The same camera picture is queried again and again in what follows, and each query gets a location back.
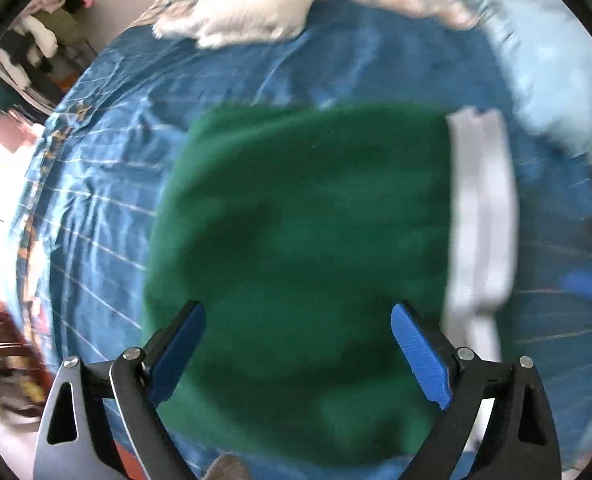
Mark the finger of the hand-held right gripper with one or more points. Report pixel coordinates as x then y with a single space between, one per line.
591 286

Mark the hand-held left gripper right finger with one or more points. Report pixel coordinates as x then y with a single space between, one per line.
421 355

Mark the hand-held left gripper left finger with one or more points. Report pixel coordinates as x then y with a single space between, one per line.
178 355

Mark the green varsity jacket cream sleeves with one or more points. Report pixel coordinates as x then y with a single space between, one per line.
296 240

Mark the bed with blue striped sheet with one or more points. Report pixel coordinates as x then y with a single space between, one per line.
125 160

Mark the light blue duvet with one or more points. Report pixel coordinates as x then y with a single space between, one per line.
551 60

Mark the white fluffy folded sweater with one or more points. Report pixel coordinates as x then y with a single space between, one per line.
246 5

